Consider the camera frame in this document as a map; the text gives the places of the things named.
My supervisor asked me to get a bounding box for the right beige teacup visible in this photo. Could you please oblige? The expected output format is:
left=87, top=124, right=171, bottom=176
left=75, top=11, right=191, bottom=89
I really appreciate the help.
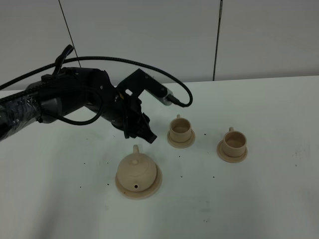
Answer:
left=223, top=127, right=247, bottom=148

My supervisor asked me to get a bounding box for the left beige teacup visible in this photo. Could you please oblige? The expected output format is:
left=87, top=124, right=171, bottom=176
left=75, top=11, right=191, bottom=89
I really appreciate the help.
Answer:
left=169, top=115, right=192, bottom=133

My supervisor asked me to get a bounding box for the right beige cup saucer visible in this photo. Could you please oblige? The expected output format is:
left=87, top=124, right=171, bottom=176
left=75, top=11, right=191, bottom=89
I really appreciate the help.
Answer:
left=216, top=140, right=248, bottom=163

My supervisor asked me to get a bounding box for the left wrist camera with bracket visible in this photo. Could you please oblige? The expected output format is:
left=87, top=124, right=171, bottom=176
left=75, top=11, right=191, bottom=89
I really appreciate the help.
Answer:
left=117, top=69, right=173, bottom=106

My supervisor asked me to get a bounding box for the beige cup saucer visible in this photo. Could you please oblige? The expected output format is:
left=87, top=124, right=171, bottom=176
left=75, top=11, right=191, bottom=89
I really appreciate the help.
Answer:
left=216, top=140, right=248, bottom=163
left=167, top=129, right=195, bottom=148

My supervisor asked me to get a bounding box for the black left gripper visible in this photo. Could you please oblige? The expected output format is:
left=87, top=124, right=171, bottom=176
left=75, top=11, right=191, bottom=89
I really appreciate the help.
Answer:
left=85, top=69, right=157, bottom=144

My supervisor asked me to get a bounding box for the beige teapot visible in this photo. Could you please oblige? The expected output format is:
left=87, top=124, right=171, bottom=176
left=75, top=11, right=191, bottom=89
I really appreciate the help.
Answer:
left=116, top=145, right=156, bottom=189

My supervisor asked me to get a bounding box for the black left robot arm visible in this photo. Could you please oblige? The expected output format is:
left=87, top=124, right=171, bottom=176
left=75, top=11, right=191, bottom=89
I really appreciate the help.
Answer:
left=0, top=68, right=156, bottom=143

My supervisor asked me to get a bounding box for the beige teacup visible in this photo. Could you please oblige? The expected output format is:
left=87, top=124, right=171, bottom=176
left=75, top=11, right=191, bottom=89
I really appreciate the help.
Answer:
left=223, top=127, right=247, bottom=148
left=169, top=115, right=192, bottom=133

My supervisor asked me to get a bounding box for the beige teapot saucer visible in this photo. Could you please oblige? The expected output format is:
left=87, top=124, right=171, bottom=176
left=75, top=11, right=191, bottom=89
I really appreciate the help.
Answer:
left=115, top=164, right=162, bottom=200

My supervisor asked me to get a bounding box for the braided black camera cable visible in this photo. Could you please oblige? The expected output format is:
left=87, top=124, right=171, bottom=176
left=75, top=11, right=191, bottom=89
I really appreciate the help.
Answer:
left=0, top=56, right=193, bottom=108

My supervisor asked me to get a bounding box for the left beige cup saucer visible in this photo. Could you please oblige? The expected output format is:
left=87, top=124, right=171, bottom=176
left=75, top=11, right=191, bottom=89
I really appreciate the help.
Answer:
left=167, top=129, right=195, bottom=148

